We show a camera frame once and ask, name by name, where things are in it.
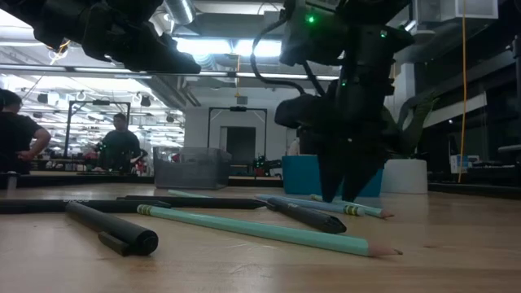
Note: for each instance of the green snake plant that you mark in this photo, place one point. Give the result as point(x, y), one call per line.
point(415, 126)

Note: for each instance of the ceiling light panel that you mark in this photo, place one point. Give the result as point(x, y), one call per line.
point(211, 46)

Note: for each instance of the black pen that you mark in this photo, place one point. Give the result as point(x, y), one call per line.
point(203, 202)
point(40, 206)
point(114, 228)
point(309, 215)

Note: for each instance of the white box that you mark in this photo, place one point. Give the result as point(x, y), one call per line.
point(458, 163)

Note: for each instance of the black monitor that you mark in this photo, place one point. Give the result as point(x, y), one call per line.
point(307, 142)

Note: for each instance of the teal pencil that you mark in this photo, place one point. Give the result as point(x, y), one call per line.
point(187, 193)
point(264, 230)
point(376, 211)

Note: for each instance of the blue plastic tray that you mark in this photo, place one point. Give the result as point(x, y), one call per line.
point(299, 175)

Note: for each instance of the white plant pot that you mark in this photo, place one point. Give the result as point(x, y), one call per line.
point(407, 177)

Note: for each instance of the light blue pencil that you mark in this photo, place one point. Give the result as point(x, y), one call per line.
point(313, 204)

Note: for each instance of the black metal gantry frame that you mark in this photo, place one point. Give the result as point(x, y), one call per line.
point(238, 108)
point(67, 130)

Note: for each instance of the black aluminium table frame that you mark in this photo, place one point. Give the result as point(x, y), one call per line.
point(81, 180)

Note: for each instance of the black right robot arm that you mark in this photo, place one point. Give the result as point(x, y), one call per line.
point(366, 49)

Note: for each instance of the grey translucent plastic bin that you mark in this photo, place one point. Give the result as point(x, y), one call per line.
point(191, 171)

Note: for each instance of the person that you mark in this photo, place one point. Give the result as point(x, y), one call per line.
point(120, 146)
point(16, 142)

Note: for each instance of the ceiling light strip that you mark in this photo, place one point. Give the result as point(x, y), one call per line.
point(264, 75)

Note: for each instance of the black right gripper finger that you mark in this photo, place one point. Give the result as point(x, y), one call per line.
point(358, 171)
point(329, 175)

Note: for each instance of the background robot with green lights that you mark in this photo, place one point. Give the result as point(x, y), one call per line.
point(266, 164)

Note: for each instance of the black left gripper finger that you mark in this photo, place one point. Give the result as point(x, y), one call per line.
point(171, 65)
point(163, 44)

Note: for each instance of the grey hanging sign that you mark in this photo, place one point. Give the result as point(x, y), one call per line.
point(242, 100)

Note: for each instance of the silver ceiling duct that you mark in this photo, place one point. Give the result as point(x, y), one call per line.
point(181, 10)

